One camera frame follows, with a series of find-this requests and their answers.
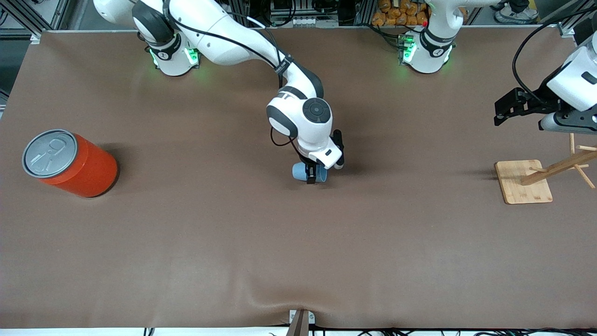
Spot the metal table clamp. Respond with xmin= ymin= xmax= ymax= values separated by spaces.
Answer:
xmin=289 ymin=309 xmax=315 ymax=336

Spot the grey sneaker shoe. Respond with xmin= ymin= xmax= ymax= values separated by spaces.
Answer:
xmin=494 ymin=0 xmax=539 ymax=24

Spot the bag of orange snacks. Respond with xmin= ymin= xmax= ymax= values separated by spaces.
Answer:
xmin=372 ymin=0 xmax=430 ymax=27

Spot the light blue plastic cup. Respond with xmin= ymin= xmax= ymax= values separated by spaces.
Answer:
xmin=292 ymin=162 xmax=328 ymax=184

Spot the orange can with silver lid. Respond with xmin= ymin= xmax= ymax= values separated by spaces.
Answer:
xmin=22 ymin=129 xmax=118 ymax=198

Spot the white power strip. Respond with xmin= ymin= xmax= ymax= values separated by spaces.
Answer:
xmin=289 ymin=16 xmax=323 ymax=28

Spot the wooden mug tree stand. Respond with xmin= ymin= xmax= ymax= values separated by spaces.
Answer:
xmin=494 ymin=133 xmax=597 ymax=205

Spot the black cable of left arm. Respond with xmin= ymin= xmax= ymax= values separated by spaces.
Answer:
xmin=512 ymin=9 xmax=597 ymax=96

